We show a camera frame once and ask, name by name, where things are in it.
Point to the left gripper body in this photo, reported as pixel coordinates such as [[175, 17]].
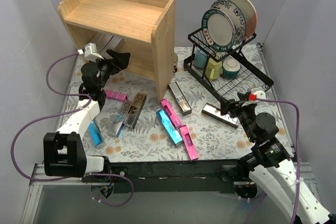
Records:
[[111, 61]]

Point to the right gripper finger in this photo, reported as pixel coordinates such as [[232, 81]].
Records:
[[243, 97], [227, 105]]

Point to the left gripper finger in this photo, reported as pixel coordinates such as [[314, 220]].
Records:
[[123, 58], [112, 63]]

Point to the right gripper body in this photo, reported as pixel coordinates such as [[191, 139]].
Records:
[[233, 107]]

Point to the white toothpaste box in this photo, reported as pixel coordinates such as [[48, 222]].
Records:
[[115, 43]]

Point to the silver Protefix toothpaste box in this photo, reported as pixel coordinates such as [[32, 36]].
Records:
[[103, 41]]

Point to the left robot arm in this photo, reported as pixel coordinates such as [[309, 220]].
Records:
[[64, 154]]

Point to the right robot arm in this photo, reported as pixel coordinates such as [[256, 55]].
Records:
[[270, 166]]

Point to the wooden two-tier shelf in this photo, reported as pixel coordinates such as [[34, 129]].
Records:
[[147, 27]]

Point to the yellow mug behind shelf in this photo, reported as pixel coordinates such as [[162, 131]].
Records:
[[175, 59]]

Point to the silver black RO toothpaste box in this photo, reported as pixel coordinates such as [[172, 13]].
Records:
[[215, 113]]

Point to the magenta toothpaste box far left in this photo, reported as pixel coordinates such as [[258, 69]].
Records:
[[115, 95]]

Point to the teal and white bowl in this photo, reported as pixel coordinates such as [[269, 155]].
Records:
[[231, 68]]

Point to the yellow green mug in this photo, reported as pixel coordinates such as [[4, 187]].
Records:
[[213, 70]]

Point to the dark striped toothpaste box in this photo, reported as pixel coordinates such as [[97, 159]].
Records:
[[180, 98]]

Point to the brown silver RO toothpaste box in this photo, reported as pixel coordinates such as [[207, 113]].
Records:
[[135, 110]]

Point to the pink toothpaste box front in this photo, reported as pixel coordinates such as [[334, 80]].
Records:
[[190, 147]]

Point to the pink toothpaste box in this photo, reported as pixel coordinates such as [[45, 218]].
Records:
[[190, 147], [166, 106]]

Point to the light blue mug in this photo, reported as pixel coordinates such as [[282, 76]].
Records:
[[200, 58]]

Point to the floral table mat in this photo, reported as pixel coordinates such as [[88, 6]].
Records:
[[149, 141]]

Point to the cyan toothpaste box centre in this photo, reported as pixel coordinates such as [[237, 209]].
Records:
[[168, 126]]

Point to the cyan toothpaste box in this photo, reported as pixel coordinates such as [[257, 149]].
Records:
[[168, 126], [96, 135]]

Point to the pink toothpaste box centre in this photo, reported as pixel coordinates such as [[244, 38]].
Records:
[[166, 106]]

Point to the silver blue RO toothpaste box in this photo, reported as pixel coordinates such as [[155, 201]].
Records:
[[118, 121]]

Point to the cyan toothpaste box left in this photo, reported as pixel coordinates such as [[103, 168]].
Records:
[[96, 135]]

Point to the green rimmed white plate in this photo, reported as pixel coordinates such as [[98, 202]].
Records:
[[218, 30]]

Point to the blue floral patterned plate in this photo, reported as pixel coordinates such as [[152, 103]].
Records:
[[236, 16]]

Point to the beige and pink plate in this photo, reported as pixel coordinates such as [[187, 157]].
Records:
[[250, 15]]

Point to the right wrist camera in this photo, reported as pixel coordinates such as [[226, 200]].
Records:
[[257, 93]]

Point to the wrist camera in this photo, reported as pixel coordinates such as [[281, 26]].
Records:
[[257, 93], [90, 53]]

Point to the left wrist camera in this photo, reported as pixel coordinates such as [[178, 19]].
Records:
[[90, 53]]

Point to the black wire dish rack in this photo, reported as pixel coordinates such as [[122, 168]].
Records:
[[225, 89]]

